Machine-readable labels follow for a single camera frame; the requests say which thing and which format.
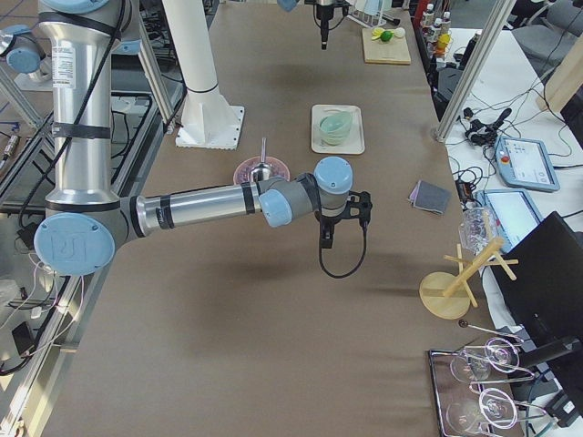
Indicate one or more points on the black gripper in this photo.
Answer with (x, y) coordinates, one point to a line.
(323, 15)
(329, 221)

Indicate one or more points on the green bowl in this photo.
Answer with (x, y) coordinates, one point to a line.
(337, 121)
(333, 141)
(343, 132)

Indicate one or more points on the green lime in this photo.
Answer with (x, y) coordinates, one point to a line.
(386, 36)

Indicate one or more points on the wooden cutting board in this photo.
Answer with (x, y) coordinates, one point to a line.
(393, 52)

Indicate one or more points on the metal ice scoop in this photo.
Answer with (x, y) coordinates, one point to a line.
(262, 170)

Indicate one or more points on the green bowl on tray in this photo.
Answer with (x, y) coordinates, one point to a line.
(333, 141)

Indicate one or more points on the cream rabbit tray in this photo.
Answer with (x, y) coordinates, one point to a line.
(354, 144)

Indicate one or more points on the pink bowl with ice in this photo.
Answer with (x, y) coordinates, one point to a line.
(243, 170)

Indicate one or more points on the grey folded cloth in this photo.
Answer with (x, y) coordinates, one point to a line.
(429, 197)

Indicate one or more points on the wooden cup tree stand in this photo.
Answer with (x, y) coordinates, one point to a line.
(449, 296)

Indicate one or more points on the clear plastic cup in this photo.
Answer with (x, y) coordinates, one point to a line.
(476, 229)

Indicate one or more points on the teach pendant tablet near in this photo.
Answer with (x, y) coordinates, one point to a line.
(515, 212)

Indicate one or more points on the teach pendant tablet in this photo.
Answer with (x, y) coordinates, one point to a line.
(525, 163)
(515, 212)

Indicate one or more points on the wine glass upper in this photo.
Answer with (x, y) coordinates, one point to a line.
(477, 363)

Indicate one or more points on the teach pendant tablet far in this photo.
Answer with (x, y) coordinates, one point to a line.
(525, 163)

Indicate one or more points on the black monitor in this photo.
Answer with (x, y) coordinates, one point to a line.
(546, 295)

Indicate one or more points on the wine glass lower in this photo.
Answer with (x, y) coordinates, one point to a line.
(486, 414)

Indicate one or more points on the white camera stand base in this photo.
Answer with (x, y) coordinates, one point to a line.
(207, 119)

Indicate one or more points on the aluminium frame post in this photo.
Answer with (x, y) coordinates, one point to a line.
(490, 32)

